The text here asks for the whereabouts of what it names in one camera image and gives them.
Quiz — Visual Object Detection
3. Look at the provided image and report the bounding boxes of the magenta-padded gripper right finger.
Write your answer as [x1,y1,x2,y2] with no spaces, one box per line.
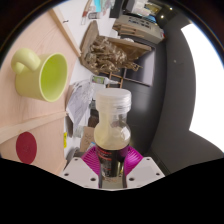
[121,145,167,190]

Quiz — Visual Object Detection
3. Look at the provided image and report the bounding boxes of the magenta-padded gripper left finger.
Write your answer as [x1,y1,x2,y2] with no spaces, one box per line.
[60,145,103,190]

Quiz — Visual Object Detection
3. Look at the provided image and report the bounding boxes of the clear bottle with dark drink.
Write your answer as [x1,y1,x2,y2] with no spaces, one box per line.
[93,88,133,179]

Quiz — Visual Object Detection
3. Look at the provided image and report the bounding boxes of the brown cardboard box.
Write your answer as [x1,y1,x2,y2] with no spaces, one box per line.
[79,125,98,153]

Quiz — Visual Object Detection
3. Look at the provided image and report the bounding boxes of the tan wooden drawing board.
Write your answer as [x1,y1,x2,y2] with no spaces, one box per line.
[0,114,68,176]
[0,8,83,141]

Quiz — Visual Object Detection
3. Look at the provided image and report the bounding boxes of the flat round red coaster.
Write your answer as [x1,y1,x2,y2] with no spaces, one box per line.
[15,131,38,165]

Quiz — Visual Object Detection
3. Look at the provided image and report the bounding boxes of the white spray bottle green label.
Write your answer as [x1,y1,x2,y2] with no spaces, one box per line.
[89,74,119,86]

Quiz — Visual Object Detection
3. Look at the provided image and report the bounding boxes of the wooden easel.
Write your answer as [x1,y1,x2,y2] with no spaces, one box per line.
[99,68,141,89]

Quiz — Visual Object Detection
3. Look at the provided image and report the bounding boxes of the lime green mug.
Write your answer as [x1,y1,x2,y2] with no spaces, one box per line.
[10,47,69,103]

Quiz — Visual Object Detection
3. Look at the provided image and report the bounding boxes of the long ceiling light panel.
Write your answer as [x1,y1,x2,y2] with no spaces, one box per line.
[180,22,224,153]

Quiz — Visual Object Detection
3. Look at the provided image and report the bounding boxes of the small paint jar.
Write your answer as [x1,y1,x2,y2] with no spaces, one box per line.
[88,12,103,20]

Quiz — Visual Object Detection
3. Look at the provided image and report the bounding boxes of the paint brush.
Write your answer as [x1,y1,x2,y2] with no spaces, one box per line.
[81,0,93,26]

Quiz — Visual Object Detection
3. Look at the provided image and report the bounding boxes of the black flat case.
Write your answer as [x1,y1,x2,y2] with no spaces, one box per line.
[109,0,126,19]

